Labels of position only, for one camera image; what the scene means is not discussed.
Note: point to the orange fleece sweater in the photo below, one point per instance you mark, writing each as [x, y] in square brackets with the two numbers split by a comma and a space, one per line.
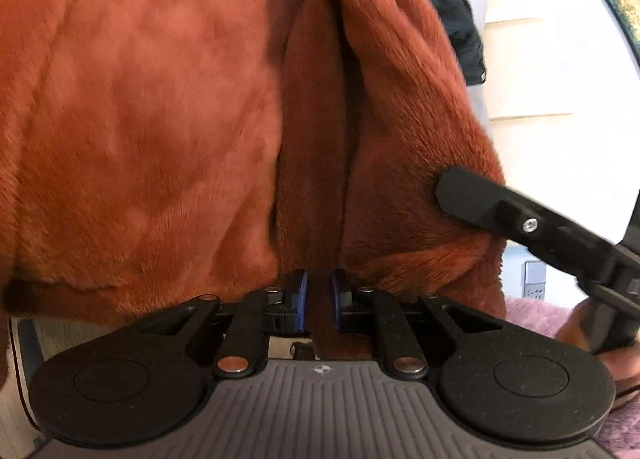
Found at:
[150, 114]

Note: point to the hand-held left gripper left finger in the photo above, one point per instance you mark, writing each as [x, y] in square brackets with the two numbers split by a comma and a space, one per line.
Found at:
[300, 299]

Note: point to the grey wall outlet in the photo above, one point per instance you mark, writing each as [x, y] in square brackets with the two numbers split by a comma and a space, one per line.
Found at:
[534, 280]

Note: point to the black hoodie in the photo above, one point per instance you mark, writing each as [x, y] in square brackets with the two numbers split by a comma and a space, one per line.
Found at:
[450, 4]

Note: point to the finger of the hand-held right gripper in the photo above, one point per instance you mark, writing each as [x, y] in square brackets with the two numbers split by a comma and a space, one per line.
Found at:
[480, 199]

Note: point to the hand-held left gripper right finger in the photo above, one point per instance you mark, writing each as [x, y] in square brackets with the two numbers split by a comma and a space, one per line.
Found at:
[337, 299]

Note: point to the person's right hand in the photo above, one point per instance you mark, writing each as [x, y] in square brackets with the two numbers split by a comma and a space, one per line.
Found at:
[570, 329]

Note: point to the beige padded headboard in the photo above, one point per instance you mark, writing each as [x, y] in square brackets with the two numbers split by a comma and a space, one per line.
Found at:
[540, 64]

